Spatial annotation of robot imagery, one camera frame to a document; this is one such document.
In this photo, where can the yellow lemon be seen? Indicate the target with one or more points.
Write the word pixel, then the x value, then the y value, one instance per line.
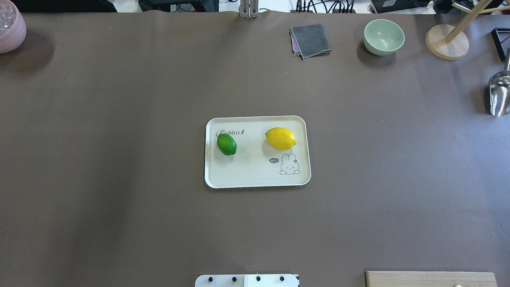
pixel 280 138

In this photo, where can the green lime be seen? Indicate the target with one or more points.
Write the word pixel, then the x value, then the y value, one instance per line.
pixel 226 144

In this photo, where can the cream rabbit tray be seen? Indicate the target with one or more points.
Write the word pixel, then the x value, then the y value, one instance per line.
pixel 256 163

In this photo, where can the wine glass rack tray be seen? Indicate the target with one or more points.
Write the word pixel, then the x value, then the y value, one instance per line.
pixel 499 37

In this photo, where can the pink folded cloth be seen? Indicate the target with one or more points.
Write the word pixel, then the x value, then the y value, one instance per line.
pixel 295 48

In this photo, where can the grey folded cloth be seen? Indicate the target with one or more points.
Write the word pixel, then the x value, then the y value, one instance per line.
pixel 312 40

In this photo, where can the light green bowl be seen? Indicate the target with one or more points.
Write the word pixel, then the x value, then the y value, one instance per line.
pixel 383 37

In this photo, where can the bamboo cutting board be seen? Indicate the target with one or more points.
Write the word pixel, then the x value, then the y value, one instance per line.
pixel 430 279

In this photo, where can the wooden mug tree stand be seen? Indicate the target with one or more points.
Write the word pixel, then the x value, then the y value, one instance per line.
pixel 449 42

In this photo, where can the metal scoop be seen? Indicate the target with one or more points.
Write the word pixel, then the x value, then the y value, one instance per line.
pixel 499 90

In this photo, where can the pink bowl with ice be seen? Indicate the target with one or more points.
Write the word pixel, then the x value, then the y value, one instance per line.
pixel 13 28

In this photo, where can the aluminium frame post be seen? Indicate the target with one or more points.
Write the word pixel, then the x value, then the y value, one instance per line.
pixel 249 9

